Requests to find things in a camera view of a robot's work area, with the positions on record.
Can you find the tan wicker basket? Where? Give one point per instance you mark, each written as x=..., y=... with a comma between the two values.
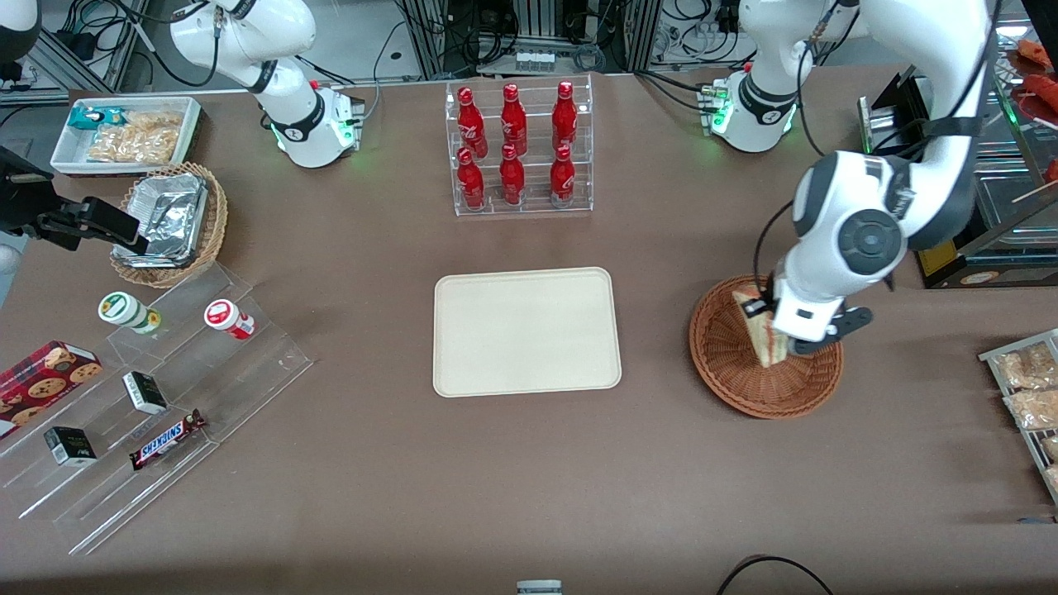
x=211, y=223

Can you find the clear acrylic stepped stand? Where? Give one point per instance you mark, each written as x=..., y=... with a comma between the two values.
x=248, y=372

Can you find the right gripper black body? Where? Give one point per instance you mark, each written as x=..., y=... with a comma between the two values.
x=22, y=202

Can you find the aluminium foil container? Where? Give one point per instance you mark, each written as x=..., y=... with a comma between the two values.
x=169, y=215

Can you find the triangle sandwich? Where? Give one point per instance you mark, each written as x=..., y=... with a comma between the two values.
x=750, y=326

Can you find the brown round wicker basket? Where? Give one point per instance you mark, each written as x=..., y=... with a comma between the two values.
x=744, y=388

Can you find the black food warmer machine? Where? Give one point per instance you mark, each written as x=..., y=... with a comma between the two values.
x=1021, y=277

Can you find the clear bag of fried snacks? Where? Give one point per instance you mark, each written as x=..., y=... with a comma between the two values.
x=1025, y=368
x=1053, y=478
x=1050, y=448
x=1033, y=409

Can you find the white bottle green cap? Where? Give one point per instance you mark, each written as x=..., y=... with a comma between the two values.
x=124, y=310

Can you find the small grey device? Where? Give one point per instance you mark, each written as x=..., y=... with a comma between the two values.
x=539, y=587

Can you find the small black box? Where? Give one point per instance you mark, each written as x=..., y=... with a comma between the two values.
x=70, y=446
x=145, y=393

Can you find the white snack rack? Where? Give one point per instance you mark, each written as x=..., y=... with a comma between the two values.
x=988, y=357

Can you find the teal snack packet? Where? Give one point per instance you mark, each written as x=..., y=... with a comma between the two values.
x=92, y=118

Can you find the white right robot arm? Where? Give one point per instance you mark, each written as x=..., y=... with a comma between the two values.
x=293, y=116

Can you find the red sausage on skewer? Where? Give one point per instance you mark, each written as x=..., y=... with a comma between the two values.
x=1043, y=92
x=1035, y=52

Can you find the clear bag of crackers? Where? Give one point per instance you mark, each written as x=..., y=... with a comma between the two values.
x=157, y=124
x=132, y=147

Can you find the Snickers chocolate bar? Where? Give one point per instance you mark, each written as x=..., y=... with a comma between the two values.
x=165, y=440

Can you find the cream plastic tray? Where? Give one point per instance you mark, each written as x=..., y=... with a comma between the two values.
x=526, y=332

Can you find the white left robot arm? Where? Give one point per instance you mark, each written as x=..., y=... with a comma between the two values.
x=860, y=223

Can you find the white power strip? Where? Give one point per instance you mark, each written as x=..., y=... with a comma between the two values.
x=535, y=60

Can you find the clear acrylic bottle rack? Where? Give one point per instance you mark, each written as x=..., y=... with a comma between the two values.
x=537, y=202

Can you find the aluminium frame rack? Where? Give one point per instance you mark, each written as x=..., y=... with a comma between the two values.
x=430, y=33

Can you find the red cola bottle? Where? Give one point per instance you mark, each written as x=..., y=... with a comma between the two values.
x=471, y=124
x=513, y=122
x=512, y=180
x=564, y=120
x=471, y=183
x=562, y=178

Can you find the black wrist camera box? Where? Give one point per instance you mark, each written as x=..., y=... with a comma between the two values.
x=756, y=308

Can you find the red cookie box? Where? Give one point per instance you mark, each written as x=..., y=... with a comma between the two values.
x=41, y=384

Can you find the white rectangular snack bin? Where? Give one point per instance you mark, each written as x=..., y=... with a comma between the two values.
x=66, y=157

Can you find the white bottle red cap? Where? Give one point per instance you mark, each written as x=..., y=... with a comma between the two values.
x=227, y=318

